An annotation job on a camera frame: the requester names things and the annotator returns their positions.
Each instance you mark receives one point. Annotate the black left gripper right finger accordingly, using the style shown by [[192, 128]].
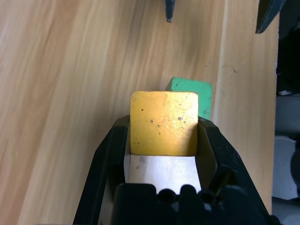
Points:
[[218, 154]]

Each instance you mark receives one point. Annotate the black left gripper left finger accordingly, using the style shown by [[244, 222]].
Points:
[[103, 168]]

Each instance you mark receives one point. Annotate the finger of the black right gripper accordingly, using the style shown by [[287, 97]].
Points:
[[169, 10], [268, 16]]

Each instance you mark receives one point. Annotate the yellow wooden block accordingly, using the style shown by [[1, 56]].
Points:
[[164, 122]]

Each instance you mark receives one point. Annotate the green wooden block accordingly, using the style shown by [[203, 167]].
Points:
[[199, 93]]

